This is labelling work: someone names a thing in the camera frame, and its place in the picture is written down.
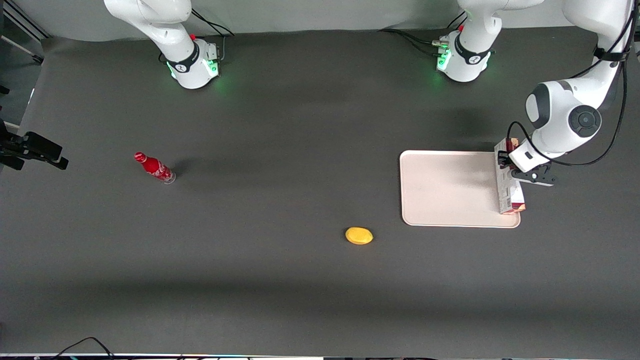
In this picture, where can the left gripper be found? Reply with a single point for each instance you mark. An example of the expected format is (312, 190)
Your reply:
(503, 162)

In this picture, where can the red cookie box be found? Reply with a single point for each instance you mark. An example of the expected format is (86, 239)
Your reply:
(509, 192)

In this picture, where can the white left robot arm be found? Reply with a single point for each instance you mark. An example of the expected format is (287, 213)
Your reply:
(560, 110)

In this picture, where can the beige plastic tray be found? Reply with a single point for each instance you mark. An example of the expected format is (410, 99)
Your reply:
(450, 189)

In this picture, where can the yellow lemon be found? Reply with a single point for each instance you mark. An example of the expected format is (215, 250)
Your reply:
(359, 235)

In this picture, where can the red cola bottle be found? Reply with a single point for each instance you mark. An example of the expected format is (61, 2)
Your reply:
(154, 167)

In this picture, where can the black clamp with silver tip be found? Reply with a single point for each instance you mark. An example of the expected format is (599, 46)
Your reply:
(37, 147)

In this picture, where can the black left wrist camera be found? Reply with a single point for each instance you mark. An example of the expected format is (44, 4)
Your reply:
(537, 177)

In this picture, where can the aluminium frame rail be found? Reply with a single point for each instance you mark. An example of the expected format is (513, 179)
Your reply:
(25, 22)

